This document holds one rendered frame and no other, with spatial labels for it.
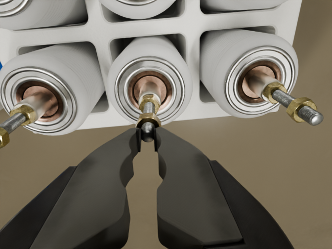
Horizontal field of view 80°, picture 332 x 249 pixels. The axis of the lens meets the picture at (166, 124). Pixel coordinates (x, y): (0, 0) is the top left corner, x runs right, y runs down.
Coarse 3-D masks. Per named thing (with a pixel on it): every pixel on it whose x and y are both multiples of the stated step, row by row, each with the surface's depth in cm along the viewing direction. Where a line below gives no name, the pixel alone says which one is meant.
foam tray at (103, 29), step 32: (96, 0) 23; (192, 0) 24; (288, 0) 24; (0, 32) 24; (32, 32) 25; (64, 32) 25; (96, 32) 25; (128, 32) 25; (160, 32) 25; (192, 32) 25; (288, 32) 26; (192, 64) 27; (192, 96) 30
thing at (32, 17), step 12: (36, 0) 17; (48, 0) 18; (60, 0) 20; (72, 0) 22; (84, 0) 26; (24, 12) 18; (36, 12) 18; (48, 12) 19; (60, 12) 21; (72, 12) 24; (84, 12) 28; (0, 24) 18; (12, 24) 18; (24, 24) 18; (36, 24) 19; (48, 24) 22; (60, 24) 25
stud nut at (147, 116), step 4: (140, 116) 15; (144, 116) 14; (148, 116) 14; (152, 116) 14; (156, 116) 15; (140, 120) 14; (144, 120) 14; (148, 120) 14; (152, 120) 14; (156, 120) 14; (136, 124) 15; (140, 124) 15; (156, 124) 15; (160, 124) 15
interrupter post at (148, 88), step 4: (144, 84) 21; (148, 84) 20; (152, 84) 20; (156, 84) 21; (140, 88) 21; (144, 88) 20; (148, 88) 19; (152, 88) 19; (156, 88) 20; (140, 92) 20; (144, 92) 19; (148, 92) 18; (152, 92) 19; (156, 92) 19; (160, 92) 21; (140, 96) 19; (156, 96) 19; (160, 96) 19; (140, 100) 19; (160, 100) 19; (160, 104) 19
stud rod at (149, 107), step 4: (148, 104) 17; (152, 104) 18; (144, 108) 17; (148, 108) 17; (152, 108) 17; (144, 112) 16; (148, 112) 16; (152, 112) 16; (144, 124) 14; (148, 124) 14; (152, 124) 14; (144, 128) 14; (148, 128) 14; (152, 128) 14; (144, 132) 13; (148, 132) 13; (152, 132) 13; (144, 136) 14; (148, 136) 14; (152, 136) 14; (144, 140) 14; (148, 140) 14; (152, 140) 14
